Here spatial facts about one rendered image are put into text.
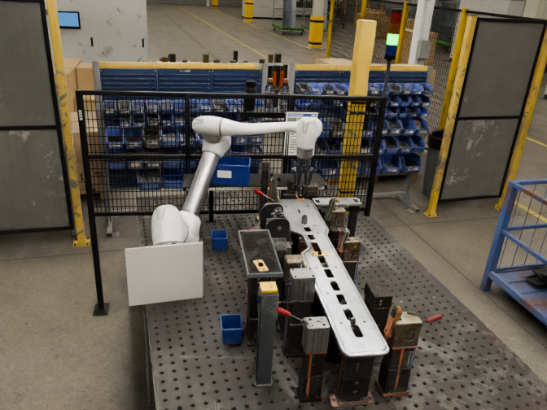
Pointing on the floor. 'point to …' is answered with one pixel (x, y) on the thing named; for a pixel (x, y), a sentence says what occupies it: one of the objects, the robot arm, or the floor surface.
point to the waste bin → (431, 160)
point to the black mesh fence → (202, 152)
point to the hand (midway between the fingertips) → (300, 191)
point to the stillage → (514, 282)
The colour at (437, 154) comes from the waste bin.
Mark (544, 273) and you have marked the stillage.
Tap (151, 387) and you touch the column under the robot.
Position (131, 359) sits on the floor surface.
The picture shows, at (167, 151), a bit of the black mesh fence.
